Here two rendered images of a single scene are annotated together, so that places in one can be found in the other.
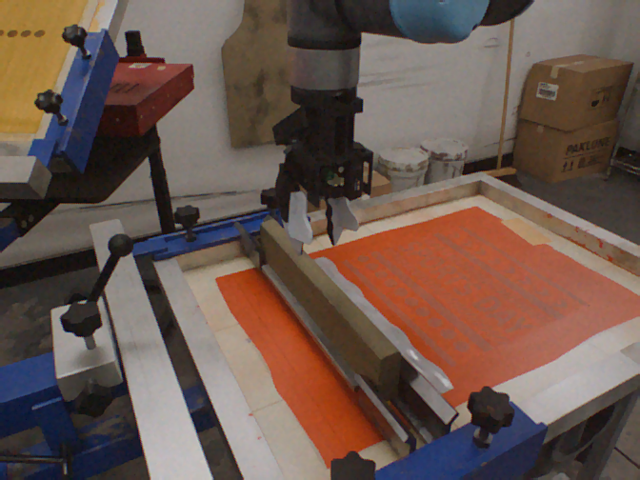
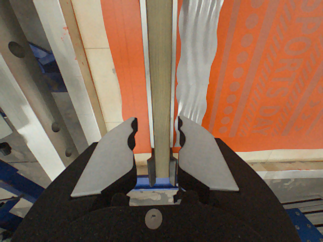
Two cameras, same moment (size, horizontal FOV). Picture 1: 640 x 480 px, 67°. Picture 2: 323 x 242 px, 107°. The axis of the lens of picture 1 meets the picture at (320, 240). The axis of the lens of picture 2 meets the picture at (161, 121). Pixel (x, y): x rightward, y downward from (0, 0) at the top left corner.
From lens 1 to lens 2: 0.63 m
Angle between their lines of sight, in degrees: 85
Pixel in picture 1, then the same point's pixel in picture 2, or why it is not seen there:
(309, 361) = (144, 105)
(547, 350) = (252, 147)
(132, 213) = not seen: outside the picture
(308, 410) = not seen: hidden behind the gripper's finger
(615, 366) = not seen: hidden behind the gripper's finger
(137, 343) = (9, 101)
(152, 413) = (41, 154)
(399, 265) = (272, 34)
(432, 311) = (236, 102)
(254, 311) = (124, 38)
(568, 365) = (248, 155)
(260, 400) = (112, 118)
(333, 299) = (157, 134)
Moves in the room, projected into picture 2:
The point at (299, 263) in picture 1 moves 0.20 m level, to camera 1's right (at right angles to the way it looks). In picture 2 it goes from (153, 73) to (259, 129)
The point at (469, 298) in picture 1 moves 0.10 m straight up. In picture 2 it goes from (266, 101) to (313, 120)
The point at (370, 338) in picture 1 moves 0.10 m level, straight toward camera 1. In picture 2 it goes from (159, 168) to (135, 192)
